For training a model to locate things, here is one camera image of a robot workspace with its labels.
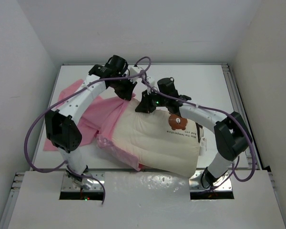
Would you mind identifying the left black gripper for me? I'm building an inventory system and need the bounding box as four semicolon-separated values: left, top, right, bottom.
110;74;137;101

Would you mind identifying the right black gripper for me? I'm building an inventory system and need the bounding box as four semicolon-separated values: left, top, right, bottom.
136;88;168;114

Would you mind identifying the cream pillow with bear print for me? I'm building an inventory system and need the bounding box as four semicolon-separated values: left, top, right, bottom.
110;99;204;178

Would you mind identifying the pink pillowcase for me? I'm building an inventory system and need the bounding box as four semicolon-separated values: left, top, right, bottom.
42;80;142;172

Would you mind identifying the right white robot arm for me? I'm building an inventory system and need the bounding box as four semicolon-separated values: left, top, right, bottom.
135;77;252;189

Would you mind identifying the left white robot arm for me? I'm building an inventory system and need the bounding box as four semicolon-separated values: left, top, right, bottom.
45;55;136;176

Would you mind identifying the white pillow care tag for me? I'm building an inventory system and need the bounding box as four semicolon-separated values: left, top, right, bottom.
197;124;207;156

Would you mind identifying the white front cover panel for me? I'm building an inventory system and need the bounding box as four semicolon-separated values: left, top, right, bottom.
9;171;285;229

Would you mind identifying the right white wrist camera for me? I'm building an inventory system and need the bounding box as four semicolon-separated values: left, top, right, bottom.
145;76;155;87

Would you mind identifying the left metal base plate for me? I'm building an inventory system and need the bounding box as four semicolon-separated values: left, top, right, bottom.
61;173;105;192

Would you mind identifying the metal base plate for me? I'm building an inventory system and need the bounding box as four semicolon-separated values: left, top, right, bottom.
61;173;105;192
188;172;233;191

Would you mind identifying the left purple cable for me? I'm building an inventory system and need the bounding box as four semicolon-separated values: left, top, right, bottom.
24;56;151;205

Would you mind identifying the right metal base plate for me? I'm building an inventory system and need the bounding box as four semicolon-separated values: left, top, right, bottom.
188;172;233;191

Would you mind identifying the aluminium frame rail left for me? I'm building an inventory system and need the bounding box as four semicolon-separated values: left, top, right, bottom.
0;172;25;229

